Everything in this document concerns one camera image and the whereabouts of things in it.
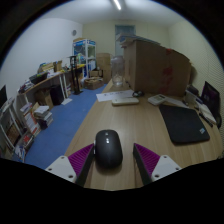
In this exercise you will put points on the clear plastic jar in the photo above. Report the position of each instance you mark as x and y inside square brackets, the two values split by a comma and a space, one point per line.
[117, 73]

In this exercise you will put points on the black floor stand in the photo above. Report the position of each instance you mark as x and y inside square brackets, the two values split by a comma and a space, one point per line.
[75, 75]

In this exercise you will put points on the small dark round object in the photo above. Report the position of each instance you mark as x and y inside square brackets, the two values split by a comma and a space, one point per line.
[138, 93]

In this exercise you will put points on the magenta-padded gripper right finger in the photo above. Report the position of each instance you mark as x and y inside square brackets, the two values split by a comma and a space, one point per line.
[161, 166]

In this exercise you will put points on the white side desk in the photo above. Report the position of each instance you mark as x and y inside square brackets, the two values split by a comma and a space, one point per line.
[46, 81]

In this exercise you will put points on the cardboard boxes on desk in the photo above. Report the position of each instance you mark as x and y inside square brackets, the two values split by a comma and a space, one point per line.
[50, 66]

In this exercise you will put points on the open cardboard box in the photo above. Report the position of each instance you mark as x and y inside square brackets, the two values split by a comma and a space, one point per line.
[93, 83]

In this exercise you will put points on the brown cardboard box under desk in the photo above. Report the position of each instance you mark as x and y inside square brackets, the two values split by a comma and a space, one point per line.
[43, 98]

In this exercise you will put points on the black pen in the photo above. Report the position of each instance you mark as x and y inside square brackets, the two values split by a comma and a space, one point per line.
[206, 120]

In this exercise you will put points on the white calculator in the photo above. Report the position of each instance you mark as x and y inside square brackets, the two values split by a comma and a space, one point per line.
[156, 99]

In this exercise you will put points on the black office chair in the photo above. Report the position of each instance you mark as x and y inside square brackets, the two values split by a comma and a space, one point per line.
[210, 96]

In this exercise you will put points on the round wall fixture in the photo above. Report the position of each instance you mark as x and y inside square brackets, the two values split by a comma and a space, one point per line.
[74, 32]

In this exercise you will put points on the large brown cardboard box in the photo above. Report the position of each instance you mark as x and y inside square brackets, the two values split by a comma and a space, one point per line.
[153, 68]

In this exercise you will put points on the grey door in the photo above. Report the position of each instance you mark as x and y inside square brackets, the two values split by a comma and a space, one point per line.
[124, 30]

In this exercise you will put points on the shelf unit with books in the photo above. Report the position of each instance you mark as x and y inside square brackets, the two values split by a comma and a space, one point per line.
[13, 133]

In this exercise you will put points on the blue white display cabinet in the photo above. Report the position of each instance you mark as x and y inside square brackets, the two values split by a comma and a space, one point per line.
[83, 53]

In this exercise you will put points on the stacked brown cardboard boxes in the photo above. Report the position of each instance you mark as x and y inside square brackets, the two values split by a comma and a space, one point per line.
[104, 63]

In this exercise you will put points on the black rectangular mouse pad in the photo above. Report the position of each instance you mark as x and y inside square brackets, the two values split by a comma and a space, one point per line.
[183, 125]

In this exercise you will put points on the black bag on desk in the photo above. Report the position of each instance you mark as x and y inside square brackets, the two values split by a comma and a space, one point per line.
[38, 78]

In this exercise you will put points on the black computer tower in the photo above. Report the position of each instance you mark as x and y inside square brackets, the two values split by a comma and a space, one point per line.
[57, 95]

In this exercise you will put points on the stack of books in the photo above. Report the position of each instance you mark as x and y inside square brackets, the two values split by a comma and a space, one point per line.
[42, 115]

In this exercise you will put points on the ceiling tube light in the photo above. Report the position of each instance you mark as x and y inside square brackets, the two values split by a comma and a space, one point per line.
[117, 4]

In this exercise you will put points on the black computer mouse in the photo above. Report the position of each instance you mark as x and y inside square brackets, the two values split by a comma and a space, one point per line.
[108, 150]

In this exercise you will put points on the white book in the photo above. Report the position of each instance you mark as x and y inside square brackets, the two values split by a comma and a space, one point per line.
[206, 111]

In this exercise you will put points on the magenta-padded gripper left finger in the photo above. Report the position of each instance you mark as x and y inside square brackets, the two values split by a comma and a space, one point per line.
[63, 166]

